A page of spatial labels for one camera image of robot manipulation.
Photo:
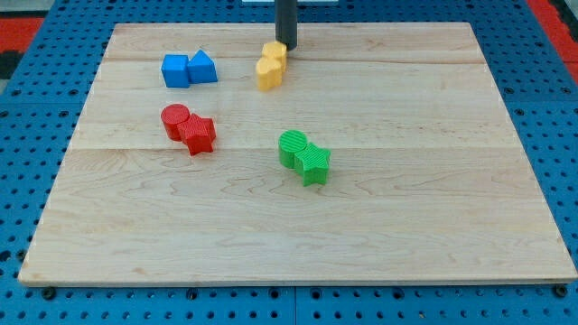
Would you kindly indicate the green star block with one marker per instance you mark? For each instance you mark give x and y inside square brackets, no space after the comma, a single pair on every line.
[312,164]

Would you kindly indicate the wooden board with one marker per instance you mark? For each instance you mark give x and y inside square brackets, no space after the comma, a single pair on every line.
[428,181]

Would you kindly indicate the yellow heart block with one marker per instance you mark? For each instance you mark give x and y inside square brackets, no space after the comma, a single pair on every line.
[269,73]

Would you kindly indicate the red star block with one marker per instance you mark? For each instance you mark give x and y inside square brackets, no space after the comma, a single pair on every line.
[198,134]

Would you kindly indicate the blue cube block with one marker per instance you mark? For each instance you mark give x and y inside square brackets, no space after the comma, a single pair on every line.
[174,70]

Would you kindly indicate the red cylinder block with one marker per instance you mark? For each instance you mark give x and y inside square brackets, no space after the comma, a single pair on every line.
[172,116]

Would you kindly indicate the green cylinder block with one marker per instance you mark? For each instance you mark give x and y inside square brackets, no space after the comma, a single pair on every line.
[290,143]

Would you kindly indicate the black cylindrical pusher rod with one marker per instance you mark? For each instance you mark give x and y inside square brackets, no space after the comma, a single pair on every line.
[286,23]

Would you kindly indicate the yellow hexagon block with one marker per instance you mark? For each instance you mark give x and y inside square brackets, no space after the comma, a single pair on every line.
[276,51]

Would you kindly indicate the blue triangular block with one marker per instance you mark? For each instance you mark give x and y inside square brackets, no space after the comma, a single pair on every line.
[201,68]

